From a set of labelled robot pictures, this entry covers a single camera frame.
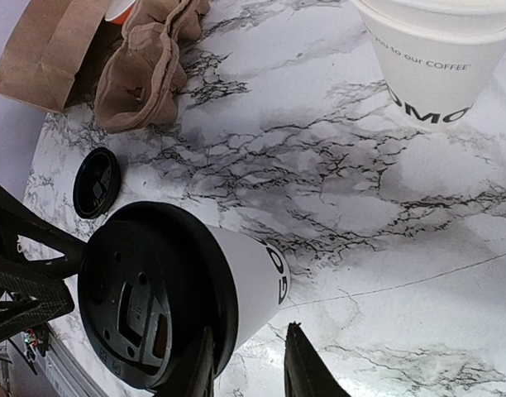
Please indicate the white paper coffee cup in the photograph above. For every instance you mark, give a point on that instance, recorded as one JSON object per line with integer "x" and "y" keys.
{"x": 261, "y": 277}

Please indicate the red white paper cup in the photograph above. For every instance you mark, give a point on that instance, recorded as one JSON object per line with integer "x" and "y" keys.
{"x": 118, "y": 11}

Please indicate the stacked white paper cups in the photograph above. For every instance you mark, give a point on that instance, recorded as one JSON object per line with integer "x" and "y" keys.
{"x": 436, "y": 56}

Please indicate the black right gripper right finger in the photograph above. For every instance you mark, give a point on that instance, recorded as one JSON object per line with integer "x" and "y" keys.
{"x": 305, "y": 373}

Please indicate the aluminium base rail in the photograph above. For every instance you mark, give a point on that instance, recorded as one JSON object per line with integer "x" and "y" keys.
{"x": 36, "y": 363}

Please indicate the brown paper bag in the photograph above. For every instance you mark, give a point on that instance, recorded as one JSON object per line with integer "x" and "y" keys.
{"x": 46, "y": 49}

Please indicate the brown pulp cup carrier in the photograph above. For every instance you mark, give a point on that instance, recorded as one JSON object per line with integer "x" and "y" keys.
{"x": 139, "y": 82}

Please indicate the black lid stack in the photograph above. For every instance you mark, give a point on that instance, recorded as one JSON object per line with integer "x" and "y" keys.
{"x": 97, "y": 184}

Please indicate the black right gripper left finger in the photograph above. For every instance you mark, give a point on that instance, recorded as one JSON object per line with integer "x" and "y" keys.
{"x": 194, "y": 373}

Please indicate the black plastic cup lid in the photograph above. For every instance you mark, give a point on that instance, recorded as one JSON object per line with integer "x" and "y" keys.
{"x": 152, "y": 277}

